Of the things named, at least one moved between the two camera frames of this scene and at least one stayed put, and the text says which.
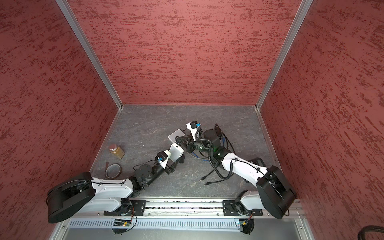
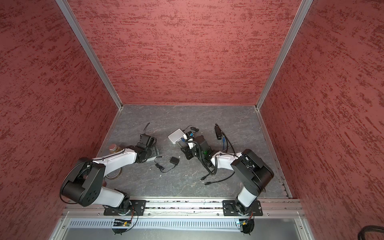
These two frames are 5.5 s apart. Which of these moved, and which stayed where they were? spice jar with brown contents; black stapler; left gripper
Moved: left gripper
Stayed: spice jar with brown contents; black stapler
